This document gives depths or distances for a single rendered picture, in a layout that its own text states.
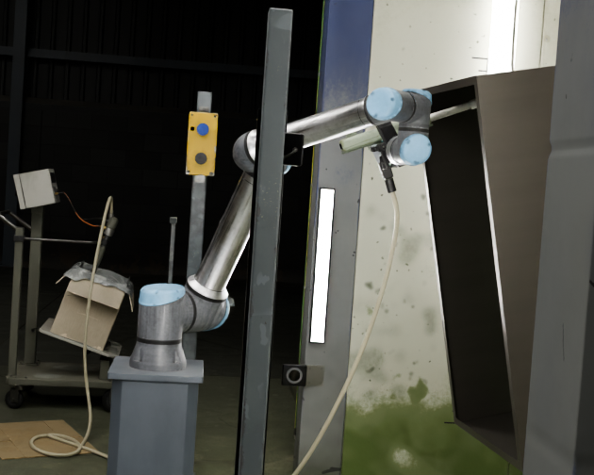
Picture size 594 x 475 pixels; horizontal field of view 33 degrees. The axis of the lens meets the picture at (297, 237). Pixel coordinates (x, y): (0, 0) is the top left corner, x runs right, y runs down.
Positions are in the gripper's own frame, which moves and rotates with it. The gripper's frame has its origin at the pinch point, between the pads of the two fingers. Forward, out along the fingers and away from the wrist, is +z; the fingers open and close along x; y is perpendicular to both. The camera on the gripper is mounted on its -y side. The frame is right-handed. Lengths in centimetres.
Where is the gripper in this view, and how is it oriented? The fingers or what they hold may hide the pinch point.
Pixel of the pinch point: (377, 144)
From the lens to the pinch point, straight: 329.5
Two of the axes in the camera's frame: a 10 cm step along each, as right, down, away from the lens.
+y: 3.2, 9.4, 1.5
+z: -2.2, -0.8, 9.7
